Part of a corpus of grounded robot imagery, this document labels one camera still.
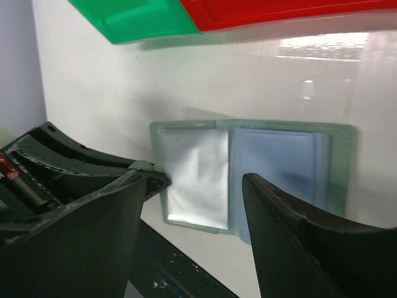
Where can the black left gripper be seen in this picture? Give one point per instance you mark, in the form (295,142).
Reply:
(59,192)

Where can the green plastic bin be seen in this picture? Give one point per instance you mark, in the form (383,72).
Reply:
(129,21)

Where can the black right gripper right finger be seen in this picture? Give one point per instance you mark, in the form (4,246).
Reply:
(303,251)

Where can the red plastic bin middle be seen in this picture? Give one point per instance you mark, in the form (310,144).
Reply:
(225,14)

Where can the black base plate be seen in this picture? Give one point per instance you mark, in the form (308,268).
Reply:
(160,269)

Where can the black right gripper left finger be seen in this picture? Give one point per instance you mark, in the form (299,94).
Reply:
(83,249)

